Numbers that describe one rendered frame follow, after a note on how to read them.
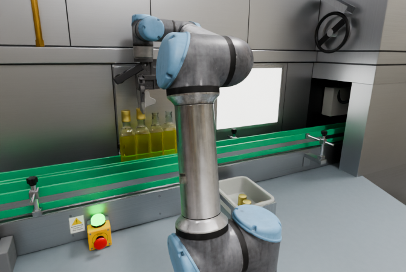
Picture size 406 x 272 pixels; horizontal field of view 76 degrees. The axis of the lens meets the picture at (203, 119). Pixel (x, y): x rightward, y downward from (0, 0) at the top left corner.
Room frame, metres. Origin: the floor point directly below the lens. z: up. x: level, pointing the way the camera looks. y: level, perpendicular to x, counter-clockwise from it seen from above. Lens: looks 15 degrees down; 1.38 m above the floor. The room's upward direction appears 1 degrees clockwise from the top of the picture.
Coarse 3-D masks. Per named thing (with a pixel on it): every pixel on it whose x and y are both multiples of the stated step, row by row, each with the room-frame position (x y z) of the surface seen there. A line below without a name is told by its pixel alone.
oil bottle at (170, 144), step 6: (168, 126) 1.03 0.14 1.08; (174, 126) 1.04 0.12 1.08; (168, 132) 1.03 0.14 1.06; (174, 132) 1.04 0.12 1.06; (168, 138) 1.03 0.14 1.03; (174, 138) 1.04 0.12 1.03; (168, 144) 1.03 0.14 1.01; (174, 144) 1.04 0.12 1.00; (168, 150) 1.03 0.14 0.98; (174, 150) 1.04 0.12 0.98
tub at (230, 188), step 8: (240, 176) 1.07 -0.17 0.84; (224, 184) 1.03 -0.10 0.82; (232, 184) 1.05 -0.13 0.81; (240, 184) 1.07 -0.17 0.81; (248, 184) 1.04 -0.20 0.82; (256, 184) 1.00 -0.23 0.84; (224, 192) 1.03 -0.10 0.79; (232, 192) 1.04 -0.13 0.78; (240, 192) 1.06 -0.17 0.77; (248, 192) 1.03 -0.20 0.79; (256, 192) 0.99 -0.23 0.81; (264, 192) 0.94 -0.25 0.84; (232, 200) 0.99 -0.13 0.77; (256, 200) 0.98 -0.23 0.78; (264, 200) 0.94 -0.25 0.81; (272, 200) 0.88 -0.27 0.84
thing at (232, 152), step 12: (312, 132) 1.36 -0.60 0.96; (336, 132) 1.44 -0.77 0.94; (240, 144) 1.16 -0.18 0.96; (252, 144) 1.19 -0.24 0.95; (264, 144) 1.22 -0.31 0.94; (276, 144) 1.26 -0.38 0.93; (288, 144) 1.29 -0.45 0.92; (300, 144) 1.33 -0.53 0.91; (312, 144) 1.37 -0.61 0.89; (168, 156) 1.01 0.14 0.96; (228, 156) 1.14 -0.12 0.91; (240, 156) 1.17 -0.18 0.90; (252, 156) 1.19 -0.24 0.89; (84, 168) 0.88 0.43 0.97; (12, 180) 0.78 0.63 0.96
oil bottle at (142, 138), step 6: (138, 126) 0.99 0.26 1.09; (144, 126) 1.00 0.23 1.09; (138, 132) 0.98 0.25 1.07; (144, 132) 0.98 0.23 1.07; (138, 138) 0.97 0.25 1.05; (144, 138) 0.98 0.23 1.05; (138, 144) 0.97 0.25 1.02; (144, 144) 0.98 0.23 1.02; (138, 150) 0.97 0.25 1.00; (144, 150) 0.98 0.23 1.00; (138, 156) 0.97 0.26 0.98; (144, 156) 0.98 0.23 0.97; (150, 156) 1.00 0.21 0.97
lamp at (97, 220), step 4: (92, 216) 0.75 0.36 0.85; (96, 216) 0.75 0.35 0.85; (100, 216) 0.75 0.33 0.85; (104, 216) 0.76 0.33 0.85; (92, 220) 0.74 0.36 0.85; (96, 220) 0.74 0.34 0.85; (100, 220) 0.74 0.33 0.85; (104, 220) 0.75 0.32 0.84; (92, 224) 0.73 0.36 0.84; (96, 224) 0.73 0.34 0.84; (100, 224) 0.74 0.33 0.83; (104, 224) 0.75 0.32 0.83
